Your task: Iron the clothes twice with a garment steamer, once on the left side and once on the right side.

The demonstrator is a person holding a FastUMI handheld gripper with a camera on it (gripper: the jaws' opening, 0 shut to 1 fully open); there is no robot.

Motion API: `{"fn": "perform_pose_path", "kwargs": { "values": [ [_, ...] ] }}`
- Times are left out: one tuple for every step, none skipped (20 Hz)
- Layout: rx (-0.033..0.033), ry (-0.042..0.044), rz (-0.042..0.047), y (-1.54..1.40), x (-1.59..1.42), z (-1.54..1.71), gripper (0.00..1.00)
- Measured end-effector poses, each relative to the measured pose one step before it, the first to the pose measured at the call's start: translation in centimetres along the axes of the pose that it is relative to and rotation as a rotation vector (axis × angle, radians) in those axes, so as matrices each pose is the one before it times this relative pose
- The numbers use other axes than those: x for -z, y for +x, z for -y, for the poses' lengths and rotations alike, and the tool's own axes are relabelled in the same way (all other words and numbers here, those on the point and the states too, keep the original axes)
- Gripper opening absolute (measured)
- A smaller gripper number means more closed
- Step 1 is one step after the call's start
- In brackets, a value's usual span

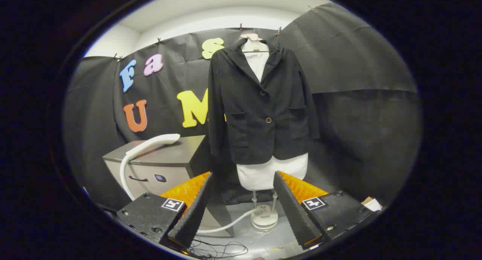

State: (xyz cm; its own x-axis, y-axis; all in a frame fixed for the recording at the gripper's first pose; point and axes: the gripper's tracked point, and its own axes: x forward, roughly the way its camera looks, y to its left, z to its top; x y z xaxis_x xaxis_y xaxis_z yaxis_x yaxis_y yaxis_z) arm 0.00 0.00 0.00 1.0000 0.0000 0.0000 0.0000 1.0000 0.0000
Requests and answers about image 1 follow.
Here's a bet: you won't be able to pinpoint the white garment steamer head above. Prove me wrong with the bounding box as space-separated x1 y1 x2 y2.
126 134 180 157

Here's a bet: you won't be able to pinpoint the row of black cloth clips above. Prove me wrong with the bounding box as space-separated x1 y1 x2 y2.
113 5 316 62

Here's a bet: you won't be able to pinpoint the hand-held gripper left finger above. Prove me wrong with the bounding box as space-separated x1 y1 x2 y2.
115 172 215 253

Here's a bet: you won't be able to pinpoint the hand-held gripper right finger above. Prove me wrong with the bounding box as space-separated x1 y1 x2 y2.
273 171 381 250

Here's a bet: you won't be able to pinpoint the black suit jacket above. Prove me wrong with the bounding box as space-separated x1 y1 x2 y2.
207 38 320 166

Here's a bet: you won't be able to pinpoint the cardboard box with white paper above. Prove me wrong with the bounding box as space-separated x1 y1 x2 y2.
361 197 383 212

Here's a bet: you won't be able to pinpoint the white mannequin torso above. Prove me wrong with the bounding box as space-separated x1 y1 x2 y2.
236 33 308 191

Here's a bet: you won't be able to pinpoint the black floor cables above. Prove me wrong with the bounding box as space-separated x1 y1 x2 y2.
188 237 249 258

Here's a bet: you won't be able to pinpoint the grey cabinet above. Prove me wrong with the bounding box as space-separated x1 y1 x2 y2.
102 135 234 238

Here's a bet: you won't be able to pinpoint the white steamer base with poles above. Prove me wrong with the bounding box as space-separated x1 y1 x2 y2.
250 190 279 232

